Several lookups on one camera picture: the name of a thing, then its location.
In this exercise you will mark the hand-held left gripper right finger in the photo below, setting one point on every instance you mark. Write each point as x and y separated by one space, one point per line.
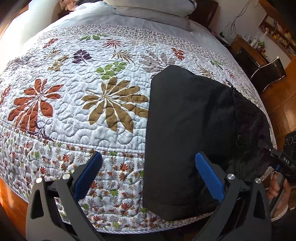
209 173

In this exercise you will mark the black chrome chair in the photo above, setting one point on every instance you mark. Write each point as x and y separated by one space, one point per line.
266 71

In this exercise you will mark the floral quilted bedspread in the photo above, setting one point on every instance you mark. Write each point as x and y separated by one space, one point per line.
69 129

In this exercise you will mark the pile of crumpled clothes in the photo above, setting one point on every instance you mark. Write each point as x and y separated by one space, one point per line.
68 4

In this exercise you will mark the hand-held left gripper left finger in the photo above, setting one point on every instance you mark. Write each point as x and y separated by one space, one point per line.
89 172

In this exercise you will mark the person's right hand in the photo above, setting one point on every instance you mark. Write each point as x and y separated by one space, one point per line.
278 192

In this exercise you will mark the wooden desk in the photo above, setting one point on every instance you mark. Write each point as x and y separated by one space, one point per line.
247 47

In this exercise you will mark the dark wooden headboard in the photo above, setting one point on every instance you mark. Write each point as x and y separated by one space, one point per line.
205 11

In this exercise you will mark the black pants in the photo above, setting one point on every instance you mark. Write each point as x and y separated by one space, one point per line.
185 139

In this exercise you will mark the person's right forearm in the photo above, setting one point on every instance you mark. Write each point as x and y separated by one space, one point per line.
279 214

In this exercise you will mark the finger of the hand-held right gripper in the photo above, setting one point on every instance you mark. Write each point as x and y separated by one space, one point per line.
278 168
268 149

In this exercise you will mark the wooden wall shelf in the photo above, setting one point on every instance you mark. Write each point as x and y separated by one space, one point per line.
281 32

